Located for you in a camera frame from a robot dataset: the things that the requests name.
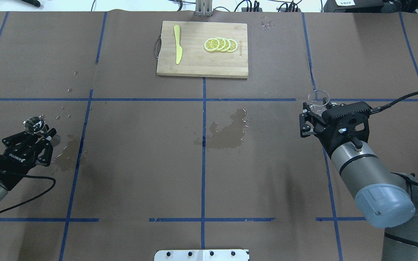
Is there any steel jigger measuring cup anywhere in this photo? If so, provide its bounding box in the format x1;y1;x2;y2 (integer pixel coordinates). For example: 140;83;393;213
23;116;50;136

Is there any bamboo cutting board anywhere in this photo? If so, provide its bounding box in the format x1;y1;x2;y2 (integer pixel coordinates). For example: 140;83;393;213
156;20;249;79

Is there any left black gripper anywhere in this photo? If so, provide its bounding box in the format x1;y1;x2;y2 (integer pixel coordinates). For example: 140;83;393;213
0;128;57;191

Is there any aluminium frame post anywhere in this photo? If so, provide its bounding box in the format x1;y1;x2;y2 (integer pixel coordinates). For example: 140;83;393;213
195;0;213;17

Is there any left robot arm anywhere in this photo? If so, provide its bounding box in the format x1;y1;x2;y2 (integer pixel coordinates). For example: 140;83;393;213
0;128;57;214

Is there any clear glass cup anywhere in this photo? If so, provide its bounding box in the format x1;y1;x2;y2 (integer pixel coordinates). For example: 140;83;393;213
307;90;330;104

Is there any yellow plastic knife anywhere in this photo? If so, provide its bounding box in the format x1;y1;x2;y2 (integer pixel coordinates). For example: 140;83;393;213
173;25;183;65

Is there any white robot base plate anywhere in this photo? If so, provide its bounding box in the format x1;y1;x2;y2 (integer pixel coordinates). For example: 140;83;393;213
154;249;250;261

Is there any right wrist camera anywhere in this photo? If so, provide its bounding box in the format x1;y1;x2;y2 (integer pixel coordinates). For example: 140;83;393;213
321;102;372;126

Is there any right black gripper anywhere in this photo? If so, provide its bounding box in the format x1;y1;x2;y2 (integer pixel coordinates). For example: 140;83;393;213
300;102;369;156

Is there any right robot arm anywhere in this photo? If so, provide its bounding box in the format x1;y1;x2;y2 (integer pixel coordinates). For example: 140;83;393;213
299;102;418;261

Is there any back lemon slice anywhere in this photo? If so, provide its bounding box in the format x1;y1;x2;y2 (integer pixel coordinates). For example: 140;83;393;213
226;39;238;53

